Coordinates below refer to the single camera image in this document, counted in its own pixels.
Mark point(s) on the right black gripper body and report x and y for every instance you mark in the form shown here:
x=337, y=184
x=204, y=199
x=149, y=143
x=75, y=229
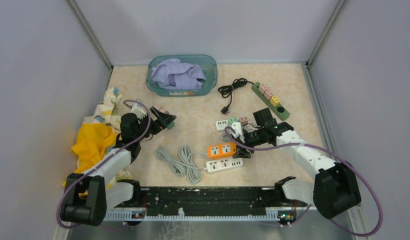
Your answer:
x=253, y=139

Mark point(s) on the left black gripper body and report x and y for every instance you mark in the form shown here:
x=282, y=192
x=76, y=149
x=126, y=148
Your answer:
x=153, y=127

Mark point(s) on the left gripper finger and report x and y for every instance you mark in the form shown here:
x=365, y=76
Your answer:
x=161, y=125
x=161, y=117

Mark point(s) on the orange power strip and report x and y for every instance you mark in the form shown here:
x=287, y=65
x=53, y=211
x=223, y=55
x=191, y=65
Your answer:
x=223, y=150

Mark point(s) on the small white power strip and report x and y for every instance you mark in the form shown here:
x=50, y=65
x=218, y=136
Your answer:
x=221, y=124

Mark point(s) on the green power strip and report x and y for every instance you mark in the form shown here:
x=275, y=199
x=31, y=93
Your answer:
x=280, y=111

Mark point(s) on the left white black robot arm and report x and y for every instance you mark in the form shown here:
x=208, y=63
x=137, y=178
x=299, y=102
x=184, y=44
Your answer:
x=86, y=198

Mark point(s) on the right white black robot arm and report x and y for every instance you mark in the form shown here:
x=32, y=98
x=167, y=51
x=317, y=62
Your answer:
x=334, y=188

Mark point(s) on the yellow plug on green strip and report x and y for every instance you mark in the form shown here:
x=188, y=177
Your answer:
x=274, y=101

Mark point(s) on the pink plug on green strip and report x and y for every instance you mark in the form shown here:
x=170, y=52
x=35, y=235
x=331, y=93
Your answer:
x=262, y=88

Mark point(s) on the teal plastic basin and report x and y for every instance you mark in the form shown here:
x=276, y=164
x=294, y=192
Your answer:
x=206, y=62

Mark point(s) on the lavender crumpled cloth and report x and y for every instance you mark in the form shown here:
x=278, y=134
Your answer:
x=173, y=74

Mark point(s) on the patterned cream cloth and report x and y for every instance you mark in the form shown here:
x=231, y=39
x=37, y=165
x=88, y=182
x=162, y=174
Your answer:
x=106, y=112

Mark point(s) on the yellow cloth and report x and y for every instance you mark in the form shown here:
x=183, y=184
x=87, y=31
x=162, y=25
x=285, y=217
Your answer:
x=93, y=142

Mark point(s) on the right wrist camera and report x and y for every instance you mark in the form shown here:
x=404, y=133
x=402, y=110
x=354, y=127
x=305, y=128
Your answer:
x=237, y=131

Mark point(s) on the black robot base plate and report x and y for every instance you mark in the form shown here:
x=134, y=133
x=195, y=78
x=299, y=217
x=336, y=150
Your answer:
x=208, y=201

